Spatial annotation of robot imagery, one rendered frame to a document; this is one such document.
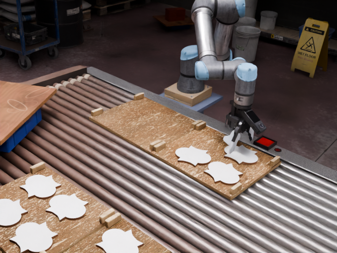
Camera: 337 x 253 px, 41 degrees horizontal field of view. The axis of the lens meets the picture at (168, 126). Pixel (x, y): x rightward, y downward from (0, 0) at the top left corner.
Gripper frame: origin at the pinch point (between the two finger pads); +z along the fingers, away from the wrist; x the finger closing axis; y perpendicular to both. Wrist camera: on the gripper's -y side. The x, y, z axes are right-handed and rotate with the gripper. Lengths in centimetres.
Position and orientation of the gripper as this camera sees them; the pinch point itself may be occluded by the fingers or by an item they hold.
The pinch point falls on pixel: (241, 148)
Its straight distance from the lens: 188.3
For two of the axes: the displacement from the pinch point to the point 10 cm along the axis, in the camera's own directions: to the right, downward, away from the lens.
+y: -7.3, -3.5, 5.9
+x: -6.9, 3.3, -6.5
